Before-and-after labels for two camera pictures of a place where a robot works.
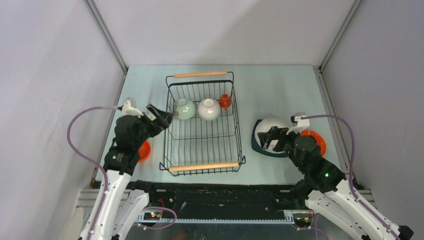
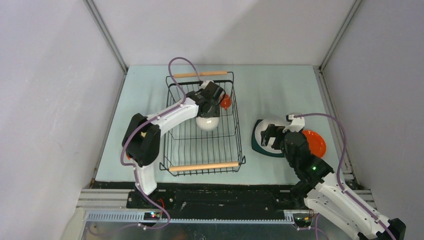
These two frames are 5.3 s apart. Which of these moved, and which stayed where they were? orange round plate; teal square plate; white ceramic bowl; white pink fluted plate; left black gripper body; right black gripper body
Moved: left black gripper body; white ceramic bowl
Stayed: right black gripper body; teal square plate; white pink fluted plate; orange round plate
